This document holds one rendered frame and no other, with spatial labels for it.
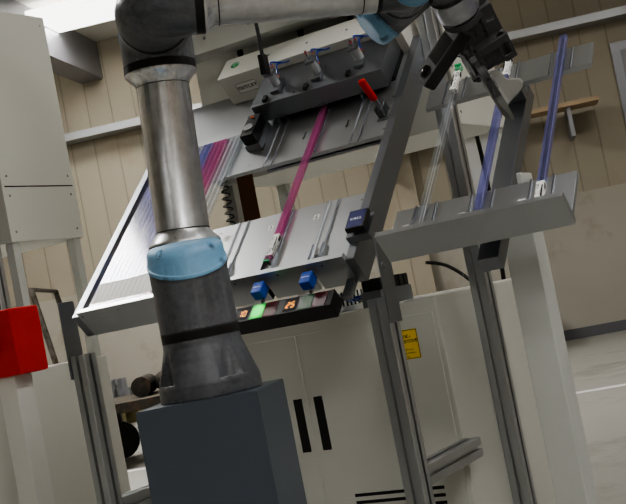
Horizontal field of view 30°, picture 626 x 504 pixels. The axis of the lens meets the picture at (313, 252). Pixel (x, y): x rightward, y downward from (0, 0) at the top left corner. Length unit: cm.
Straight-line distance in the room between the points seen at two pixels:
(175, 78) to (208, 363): 48
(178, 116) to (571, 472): 96
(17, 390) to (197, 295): 128
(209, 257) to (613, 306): 767
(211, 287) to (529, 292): 71
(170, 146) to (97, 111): 810
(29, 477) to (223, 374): 131
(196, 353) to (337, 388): 94
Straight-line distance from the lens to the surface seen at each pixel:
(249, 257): 236
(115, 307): 248
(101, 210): 986
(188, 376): 168
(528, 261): 218
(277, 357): 265
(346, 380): 257
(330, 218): 232
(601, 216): 924
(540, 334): 218
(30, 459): 292
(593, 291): 924
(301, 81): 268
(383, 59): 258
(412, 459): 219
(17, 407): 292
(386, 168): 237
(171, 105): 187
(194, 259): 169
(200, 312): 168
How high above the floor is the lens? 65
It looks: 2 degrees up
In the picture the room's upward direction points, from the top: 11 degrees counter-clockwise
